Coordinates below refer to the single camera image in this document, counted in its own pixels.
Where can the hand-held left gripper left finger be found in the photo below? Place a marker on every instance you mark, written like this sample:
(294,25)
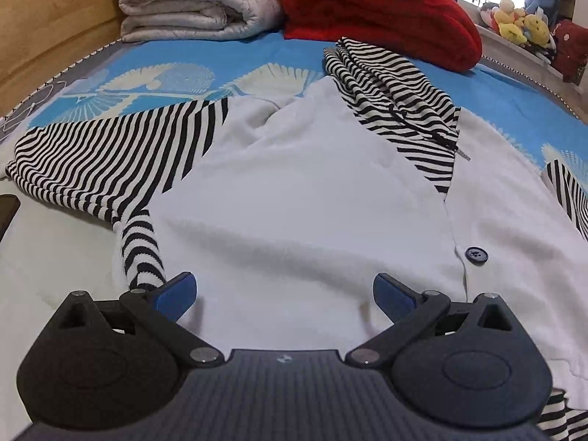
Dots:
(177,296)

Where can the blue crane print bed sheet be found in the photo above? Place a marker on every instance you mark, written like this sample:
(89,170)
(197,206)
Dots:
(151,78)

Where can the white striped hooded cardigan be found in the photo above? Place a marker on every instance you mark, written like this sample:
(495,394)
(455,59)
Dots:
(298,202)

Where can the red blanket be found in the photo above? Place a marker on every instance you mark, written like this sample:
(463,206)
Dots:
(381,9)

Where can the dark flat object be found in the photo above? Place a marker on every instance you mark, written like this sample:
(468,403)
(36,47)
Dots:
(7,216)

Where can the pile of plush toys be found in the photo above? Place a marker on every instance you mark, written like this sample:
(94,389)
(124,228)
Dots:
(519,20)

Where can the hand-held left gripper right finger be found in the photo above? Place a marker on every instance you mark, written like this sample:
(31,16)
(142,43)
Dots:
(390,296)

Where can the folded white quilt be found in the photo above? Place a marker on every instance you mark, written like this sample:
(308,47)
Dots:
(193,0)

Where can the wooden headboard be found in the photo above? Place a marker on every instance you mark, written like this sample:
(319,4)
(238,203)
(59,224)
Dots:
(50,23)

